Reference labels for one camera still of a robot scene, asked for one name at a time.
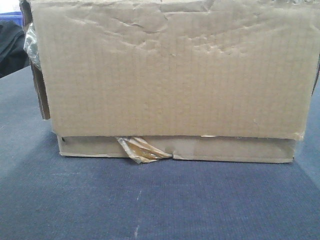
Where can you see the large plain cardboard box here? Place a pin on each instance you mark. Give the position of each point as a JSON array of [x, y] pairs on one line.
[[210, 80]]

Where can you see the black clothed person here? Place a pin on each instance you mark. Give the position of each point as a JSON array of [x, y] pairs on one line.
[[12, 54]]

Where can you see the blue plastic crate background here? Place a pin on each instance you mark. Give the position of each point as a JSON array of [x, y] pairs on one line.
[[15, 16]]

